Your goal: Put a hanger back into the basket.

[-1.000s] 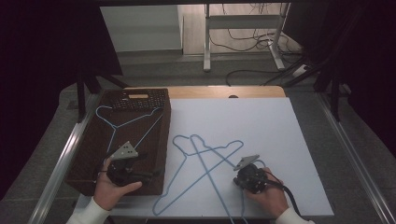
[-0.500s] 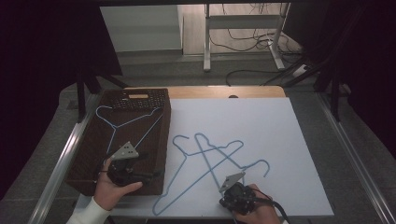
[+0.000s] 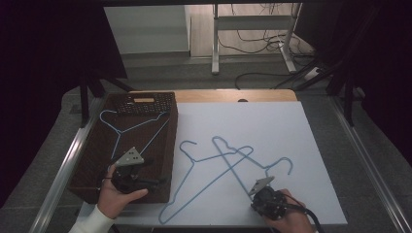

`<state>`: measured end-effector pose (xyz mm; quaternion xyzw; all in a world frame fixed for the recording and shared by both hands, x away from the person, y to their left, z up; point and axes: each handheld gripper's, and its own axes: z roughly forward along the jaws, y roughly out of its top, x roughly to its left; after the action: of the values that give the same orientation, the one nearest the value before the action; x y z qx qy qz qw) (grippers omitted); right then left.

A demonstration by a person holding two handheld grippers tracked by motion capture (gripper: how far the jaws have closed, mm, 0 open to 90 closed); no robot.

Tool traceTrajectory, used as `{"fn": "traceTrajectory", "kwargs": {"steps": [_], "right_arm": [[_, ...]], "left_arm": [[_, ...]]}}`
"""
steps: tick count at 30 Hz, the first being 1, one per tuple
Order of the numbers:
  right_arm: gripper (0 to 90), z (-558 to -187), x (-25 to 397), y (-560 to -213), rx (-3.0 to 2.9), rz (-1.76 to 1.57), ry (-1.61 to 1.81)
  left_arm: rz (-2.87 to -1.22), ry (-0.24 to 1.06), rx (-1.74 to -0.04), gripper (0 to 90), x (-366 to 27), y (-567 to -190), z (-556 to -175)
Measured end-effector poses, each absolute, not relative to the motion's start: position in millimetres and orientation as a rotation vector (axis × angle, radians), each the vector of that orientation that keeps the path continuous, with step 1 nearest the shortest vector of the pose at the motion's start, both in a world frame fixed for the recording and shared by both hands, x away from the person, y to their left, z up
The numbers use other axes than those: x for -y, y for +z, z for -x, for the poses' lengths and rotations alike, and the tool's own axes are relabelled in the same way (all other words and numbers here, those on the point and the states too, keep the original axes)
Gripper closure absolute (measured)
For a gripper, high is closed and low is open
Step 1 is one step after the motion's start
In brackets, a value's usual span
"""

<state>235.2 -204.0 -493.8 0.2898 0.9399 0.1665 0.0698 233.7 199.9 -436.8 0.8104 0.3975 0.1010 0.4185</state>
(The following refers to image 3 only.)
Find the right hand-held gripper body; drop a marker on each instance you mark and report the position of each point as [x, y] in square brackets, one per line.
[268, 202]

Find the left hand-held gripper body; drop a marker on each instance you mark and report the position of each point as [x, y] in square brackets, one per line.
[124, 178]

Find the brown woven basket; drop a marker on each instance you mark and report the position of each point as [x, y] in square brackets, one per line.
[97, 155]

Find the person's left hand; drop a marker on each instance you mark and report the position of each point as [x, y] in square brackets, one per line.
[110, 202]

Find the person's right hand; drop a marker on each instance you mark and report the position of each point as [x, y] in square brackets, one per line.
[296, 220]

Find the white table mat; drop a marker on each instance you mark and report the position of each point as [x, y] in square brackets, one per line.
[291, 123]

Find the black metal stand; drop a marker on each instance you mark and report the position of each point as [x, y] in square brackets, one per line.
[348, 97]
[85, 103]

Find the dark round table grommet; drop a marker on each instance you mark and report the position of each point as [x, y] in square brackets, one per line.
[242, 100]

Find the white cabinet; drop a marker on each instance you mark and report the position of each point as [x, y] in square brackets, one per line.
[145, 29]

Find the white power strip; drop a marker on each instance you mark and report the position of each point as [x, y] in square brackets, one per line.
[312, 73]

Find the dark curtain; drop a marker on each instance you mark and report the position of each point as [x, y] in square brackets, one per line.
[48, 64]
[388, 64]

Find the aluminium rail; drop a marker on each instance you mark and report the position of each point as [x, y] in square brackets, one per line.
[372, 168]
[64, 171]

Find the white metal desk frame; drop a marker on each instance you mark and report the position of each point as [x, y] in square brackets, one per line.
[252, 22]

